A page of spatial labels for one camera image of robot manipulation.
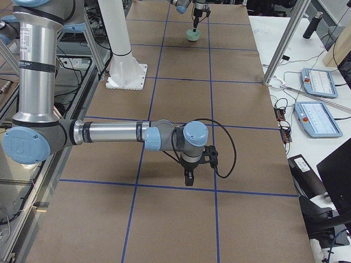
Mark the black water bottle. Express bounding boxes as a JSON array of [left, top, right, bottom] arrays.
[[303, 12, 324, 39]]

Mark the mint green bowl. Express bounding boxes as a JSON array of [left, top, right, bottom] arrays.
[[186, 29, 201, 42]]

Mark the metal rod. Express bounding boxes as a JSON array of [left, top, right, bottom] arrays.
[[282, 85, 351, 112]]

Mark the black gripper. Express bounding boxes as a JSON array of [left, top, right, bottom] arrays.
[[180, 158, 201, 186], [193, 0, 205, 32]]

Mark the blue teach pendant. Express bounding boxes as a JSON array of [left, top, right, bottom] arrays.
[[294, 101, 343, 139], [301, 68, 338, 99]]

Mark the black computer monitor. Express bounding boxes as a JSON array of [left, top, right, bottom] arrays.
[[317, 140, 350, 223]]

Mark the small electronics board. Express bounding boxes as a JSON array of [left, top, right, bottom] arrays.
[[274, 107, 286, 122]]

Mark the black camera cable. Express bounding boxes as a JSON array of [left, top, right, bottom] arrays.
[[169, 118, 237, 179]]

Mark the white pedestal column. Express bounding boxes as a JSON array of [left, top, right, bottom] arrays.
[[98, 0, 148, 90]]

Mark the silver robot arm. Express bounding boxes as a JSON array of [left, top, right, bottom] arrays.
[[169, 0, 209, 32], [2, 1, 213, 186]]

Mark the wooden board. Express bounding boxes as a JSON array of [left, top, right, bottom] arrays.
[[322, 22, 351, 67]]

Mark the far blue teach pendant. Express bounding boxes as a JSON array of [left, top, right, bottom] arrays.
[[301, 68, 338, 99]]

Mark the near blue teach pendant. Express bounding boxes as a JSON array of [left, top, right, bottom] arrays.
[[294, 101, 343, 139]]

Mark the black box device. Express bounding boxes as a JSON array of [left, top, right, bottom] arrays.
[[288, 155, 326, 199]]

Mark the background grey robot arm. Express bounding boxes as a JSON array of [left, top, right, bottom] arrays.
[[1, 15, 20, 45]]

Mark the aluminium frame post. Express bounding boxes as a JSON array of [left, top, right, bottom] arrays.
[[262, 0, 311, 86]]

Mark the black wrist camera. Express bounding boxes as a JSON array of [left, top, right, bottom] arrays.
[[202, 8, 211, 18], [199, 145, 218, 170]]

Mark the aluminium side frame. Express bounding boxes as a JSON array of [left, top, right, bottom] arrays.
[[83, 9, 105, 81]]

